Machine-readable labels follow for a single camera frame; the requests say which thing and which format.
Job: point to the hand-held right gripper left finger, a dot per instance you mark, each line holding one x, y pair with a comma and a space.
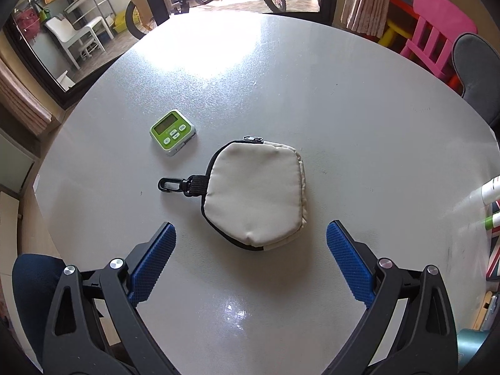
152, 261

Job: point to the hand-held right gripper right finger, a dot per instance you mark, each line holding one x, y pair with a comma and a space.
349, 261

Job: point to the beige zip pouch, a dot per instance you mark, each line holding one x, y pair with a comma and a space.
254, 187

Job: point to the person's leg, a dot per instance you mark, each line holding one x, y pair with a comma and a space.
35, 281

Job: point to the green digital timer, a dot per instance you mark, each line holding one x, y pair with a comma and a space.
170, 132

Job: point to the flag print tissue box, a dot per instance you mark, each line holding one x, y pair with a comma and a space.
495, 258

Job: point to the teal metal bottle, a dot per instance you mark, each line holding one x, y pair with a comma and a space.
468, 347

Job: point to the white tube with green cap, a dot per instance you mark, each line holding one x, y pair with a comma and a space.
493, 223

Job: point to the white cream tube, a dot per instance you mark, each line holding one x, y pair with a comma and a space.
493, 191

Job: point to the pink striped curtain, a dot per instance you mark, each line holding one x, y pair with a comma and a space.
23, 101

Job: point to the white step stool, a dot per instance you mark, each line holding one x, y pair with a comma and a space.
86, 51

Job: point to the red and yellow children's table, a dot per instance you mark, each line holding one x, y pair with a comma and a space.
392, 31

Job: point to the grey padded chair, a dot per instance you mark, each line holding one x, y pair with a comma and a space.
478, 58

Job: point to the yellow plastic bin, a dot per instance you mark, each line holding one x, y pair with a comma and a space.
120, 21

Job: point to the white plastic chair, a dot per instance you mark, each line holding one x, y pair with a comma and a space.
60, 31

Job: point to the cardboard box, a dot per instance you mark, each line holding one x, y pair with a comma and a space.
142, 6

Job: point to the beige patterned curtain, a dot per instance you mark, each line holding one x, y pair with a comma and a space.
365, 4

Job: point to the pink children's chair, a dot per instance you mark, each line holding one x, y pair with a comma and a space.
437, 7

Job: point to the red bag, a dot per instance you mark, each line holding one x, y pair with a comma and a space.
26, 21

